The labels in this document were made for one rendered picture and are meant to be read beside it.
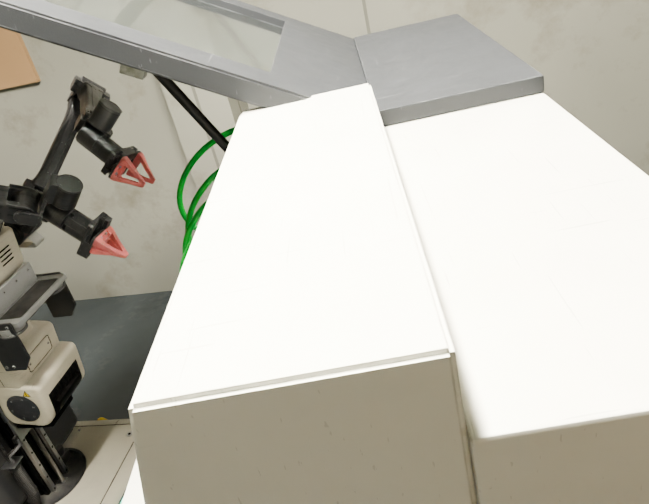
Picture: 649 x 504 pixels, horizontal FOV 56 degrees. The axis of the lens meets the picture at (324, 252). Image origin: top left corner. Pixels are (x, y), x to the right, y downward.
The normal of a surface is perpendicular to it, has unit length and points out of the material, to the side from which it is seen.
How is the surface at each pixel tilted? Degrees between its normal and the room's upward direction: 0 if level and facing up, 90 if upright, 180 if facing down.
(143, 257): 90
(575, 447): 90
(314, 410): 90
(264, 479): 90
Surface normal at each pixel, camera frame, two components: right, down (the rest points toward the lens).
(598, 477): 0.01, 0.48
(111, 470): -0.22, -0.85
